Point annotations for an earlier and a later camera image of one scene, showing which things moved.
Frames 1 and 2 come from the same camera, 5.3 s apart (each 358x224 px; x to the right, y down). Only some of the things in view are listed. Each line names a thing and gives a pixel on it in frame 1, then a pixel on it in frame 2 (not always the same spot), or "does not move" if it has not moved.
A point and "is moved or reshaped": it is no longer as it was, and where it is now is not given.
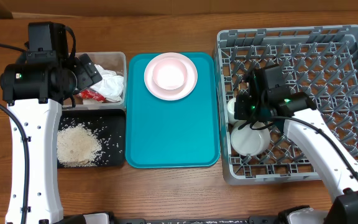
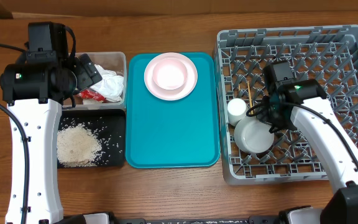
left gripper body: (86, 75) does not move
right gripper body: (249, 109) -> (276, 119)
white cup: (231, 111) does not move
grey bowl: (251, 139) is moved or reshaped
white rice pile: (78, 145) does not move
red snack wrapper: (92, 94) does not move
